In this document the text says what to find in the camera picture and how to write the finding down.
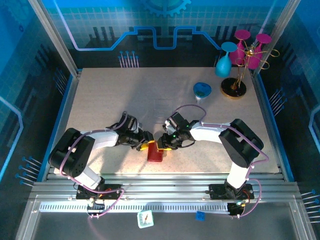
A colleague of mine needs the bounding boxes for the red card holder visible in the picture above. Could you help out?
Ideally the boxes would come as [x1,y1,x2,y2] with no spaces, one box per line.
[146,141,168,163]

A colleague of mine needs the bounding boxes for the clear cup with blue lid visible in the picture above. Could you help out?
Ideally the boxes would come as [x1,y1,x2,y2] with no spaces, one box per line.
[193,82,213,105]

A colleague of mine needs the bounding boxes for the white square dial tag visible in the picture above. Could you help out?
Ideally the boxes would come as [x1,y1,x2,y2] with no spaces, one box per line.
[137,210,155,229]

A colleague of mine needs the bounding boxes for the blue table side trim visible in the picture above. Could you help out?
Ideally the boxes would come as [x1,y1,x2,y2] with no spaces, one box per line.
[253,73,295,183]
[36,73,76,183]

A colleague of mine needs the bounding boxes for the black controller board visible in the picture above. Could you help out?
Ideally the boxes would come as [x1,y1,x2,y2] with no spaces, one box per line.
[86,198,106,216]
[226,201,245,217]

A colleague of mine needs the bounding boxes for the teal wine glass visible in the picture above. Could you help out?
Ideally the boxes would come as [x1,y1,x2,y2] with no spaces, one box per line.
[214,41,238,78]

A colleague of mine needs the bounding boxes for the magenta wine glass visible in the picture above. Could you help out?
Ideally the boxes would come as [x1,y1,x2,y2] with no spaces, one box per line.
[229,29,252,66]
[245,33,273,70]

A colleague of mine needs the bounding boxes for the aluminium frame rail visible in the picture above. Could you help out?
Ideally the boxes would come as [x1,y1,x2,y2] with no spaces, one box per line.
[29,173,301,203]

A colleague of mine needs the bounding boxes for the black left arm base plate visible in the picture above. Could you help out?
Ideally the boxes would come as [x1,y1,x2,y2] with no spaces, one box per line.
[75,183,123,201]

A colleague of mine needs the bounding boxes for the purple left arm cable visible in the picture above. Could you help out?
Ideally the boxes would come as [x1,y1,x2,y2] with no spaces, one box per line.
[59,111,138,220]

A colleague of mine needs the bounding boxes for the white slotted cable duct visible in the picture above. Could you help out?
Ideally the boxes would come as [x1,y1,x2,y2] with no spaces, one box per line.
[39,202,231,214]

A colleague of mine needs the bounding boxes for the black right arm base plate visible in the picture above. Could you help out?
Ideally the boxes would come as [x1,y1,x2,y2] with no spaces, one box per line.
[208,183,255,201]

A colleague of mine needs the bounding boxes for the gold wire glass rack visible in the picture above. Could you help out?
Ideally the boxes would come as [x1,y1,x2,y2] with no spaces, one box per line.
[219,39,280,100]

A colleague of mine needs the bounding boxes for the aluminium frame post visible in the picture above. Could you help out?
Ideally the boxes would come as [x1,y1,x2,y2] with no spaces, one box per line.
[251,0,303,77]
[27,0,83,77]

